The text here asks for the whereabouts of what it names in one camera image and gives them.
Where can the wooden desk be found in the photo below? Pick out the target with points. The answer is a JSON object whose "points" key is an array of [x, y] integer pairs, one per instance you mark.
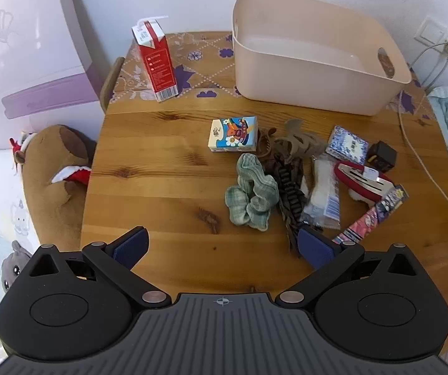
{"points": [[161, 187]]}

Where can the black charger cube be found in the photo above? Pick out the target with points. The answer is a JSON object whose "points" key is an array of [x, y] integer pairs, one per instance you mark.
{"points": [[382, 156]]}

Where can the red and white plush hair clip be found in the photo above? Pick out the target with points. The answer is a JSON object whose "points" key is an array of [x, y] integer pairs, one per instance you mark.
{"points": [[359, 177]]}

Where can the colourful cartoon strip packet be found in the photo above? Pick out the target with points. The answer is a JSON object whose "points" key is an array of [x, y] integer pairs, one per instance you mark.
{"points": [[380, 209]]}

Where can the red and white milk carton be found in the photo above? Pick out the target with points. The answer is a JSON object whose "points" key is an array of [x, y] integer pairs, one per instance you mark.
{"points": [[157, 66]]}

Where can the brown hair claw clip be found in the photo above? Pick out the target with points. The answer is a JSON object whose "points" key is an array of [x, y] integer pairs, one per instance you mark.
{"points": [[298, 144]]}

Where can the dark striped hair bow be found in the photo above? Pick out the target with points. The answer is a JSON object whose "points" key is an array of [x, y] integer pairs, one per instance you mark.
{"points": [[288, 199]]}

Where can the clear white packet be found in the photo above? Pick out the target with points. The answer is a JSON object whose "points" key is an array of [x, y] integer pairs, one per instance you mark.
{"points": [[323, 187]]}

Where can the white wall socket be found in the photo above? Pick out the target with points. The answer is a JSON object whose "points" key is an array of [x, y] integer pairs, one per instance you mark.
{"points": [[429, 30]]}

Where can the beige plastic storage bin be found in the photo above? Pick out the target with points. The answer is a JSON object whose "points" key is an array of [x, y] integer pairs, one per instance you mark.
{"points": [[306, 82]]}

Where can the floral patterned table mat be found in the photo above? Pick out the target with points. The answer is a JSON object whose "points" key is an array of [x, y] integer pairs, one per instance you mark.
{"points": [[204, 74]]}

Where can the green plaid scrunchie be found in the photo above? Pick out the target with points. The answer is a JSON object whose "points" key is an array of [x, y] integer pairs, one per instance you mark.
{"points": [[265, 191]]}

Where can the grey plush toy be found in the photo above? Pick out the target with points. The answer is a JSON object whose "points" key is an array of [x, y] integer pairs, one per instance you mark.
{"points": [[14, 269]]}

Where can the small cartoon print box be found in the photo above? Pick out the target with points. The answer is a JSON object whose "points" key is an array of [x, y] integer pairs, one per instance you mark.
{"points": [[233, 134]]}

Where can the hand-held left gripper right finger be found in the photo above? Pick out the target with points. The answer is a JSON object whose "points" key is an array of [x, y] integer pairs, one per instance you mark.
{"points": [[316, 248]]}

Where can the white and purple wardrobe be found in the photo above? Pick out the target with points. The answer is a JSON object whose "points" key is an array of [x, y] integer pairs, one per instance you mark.
{"points": [[32, 47]]}

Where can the brown plush toy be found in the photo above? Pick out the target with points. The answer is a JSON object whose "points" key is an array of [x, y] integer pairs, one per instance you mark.
{"points": [[48, 156]]}

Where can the blue and white patterned packet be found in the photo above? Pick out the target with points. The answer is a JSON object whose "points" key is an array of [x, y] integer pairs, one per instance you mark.
{"points": [[347, 144]]}

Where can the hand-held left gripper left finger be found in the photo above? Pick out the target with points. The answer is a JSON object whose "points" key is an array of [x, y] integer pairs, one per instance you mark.
{"points": [[132, 246]]}

